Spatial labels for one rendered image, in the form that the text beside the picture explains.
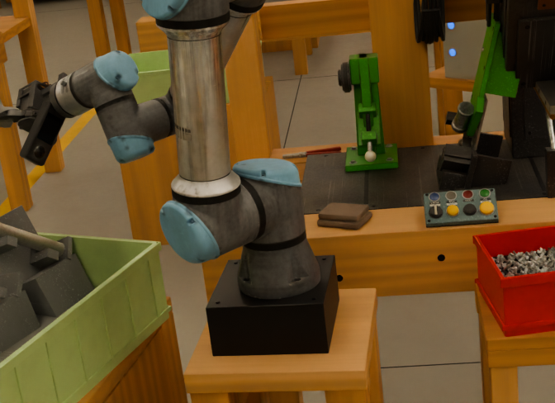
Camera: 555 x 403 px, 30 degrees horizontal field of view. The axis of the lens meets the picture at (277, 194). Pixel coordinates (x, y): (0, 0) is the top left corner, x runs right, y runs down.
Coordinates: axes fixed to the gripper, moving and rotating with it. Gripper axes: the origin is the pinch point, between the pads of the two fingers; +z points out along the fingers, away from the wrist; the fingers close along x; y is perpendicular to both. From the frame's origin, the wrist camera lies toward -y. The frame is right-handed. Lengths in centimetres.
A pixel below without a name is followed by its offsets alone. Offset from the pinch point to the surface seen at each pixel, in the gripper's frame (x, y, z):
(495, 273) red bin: -60, -28, -72
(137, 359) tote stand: -36, -35, -4
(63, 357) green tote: -11.4, -43.5, -11.7
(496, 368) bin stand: -69, -42, -66
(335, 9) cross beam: -76, 66, -28
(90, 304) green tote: -14.6, -33.0, -13.8
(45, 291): -19.3, -23.3, 6.3
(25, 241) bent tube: -13.7, -13.9, 7.3
